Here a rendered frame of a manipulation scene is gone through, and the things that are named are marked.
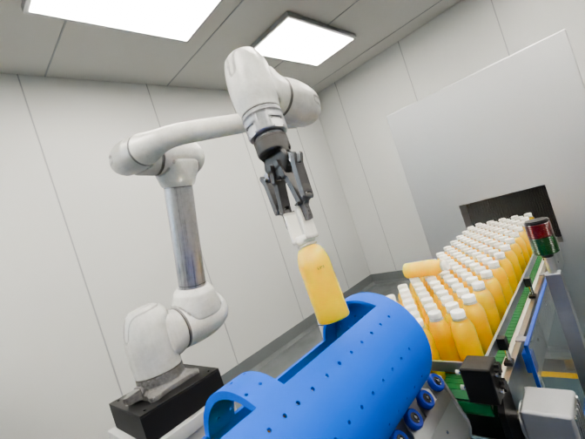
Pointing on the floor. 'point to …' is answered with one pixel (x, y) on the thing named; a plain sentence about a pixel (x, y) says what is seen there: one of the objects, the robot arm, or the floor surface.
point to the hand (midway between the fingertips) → (300, 226)
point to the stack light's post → (561, 296)
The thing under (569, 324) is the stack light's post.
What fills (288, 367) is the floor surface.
